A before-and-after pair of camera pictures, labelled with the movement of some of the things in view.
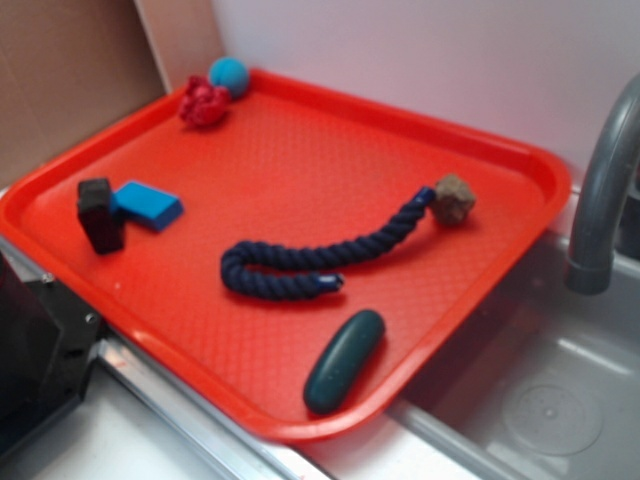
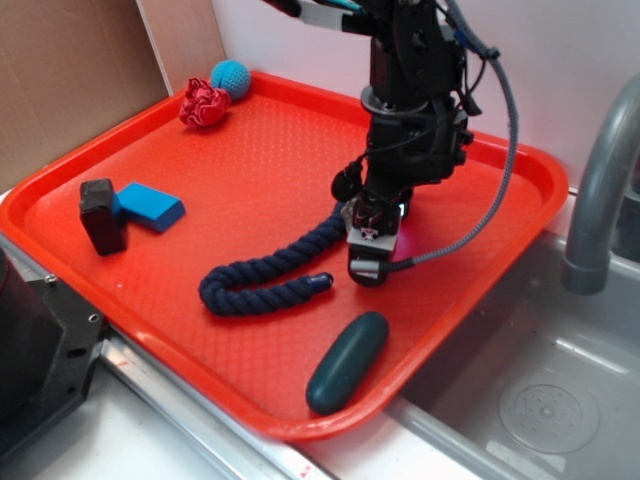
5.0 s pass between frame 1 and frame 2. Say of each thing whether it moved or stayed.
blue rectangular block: stayed
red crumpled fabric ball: stayed
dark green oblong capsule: stayed
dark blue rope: moved
